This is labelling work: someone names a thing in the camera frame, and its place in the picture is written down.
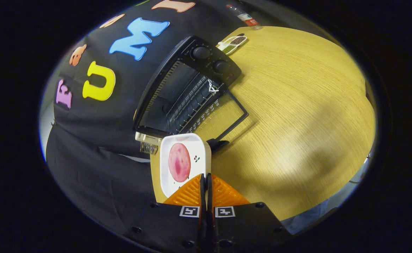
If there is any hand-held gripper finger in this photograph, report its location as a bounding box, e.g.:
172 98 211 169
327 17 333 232
206 173 292 252
123 173 207 252

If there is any pink ham slice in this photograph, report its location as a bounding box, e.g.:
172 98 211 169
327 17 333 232
168 143 192 183

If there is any white square plate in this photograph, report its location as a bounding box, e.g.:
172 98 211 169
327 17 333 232
160 133 212 198

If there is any black toaster oven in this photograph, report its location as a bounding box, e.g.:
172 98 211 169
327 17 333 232
133 35 249 153

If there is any white bread toaster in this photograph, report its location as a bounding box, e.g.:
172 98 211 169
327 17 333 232
135 131 163 145

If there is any black backdrop cloth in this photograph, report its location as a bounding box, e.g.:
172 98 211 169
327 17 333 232
39 0 263 232

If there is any white divided bean dish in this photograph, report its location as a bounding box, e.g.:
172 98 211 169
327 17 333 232
217 33 248 56

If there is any clear plastic water bottle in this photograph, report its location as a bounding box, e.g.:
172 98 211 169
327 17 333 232
226 4 263 30

